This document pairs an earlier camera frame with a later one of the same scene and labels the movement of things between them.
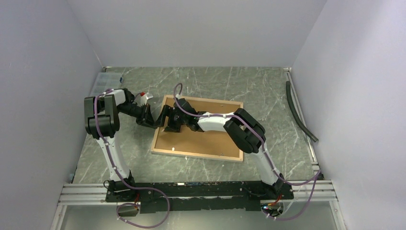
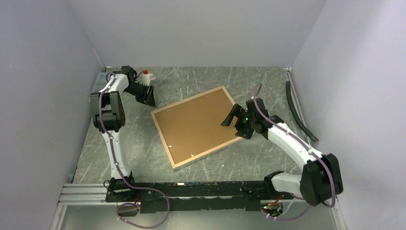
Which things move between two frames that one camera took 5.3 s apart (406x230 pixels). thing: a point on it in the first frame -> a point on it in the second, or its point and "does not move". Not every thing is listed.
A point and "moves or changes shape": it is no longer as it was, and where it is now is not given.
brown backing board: [214, 143] moves or changes shape
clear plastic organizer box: [105, 80] does not move
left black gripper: [146, 119] -> [148, 98]
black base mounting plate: [154, 197] does not move
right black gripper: [168, 111] -> [241, 112]
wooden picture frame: [196, 155] -> [191, 128]
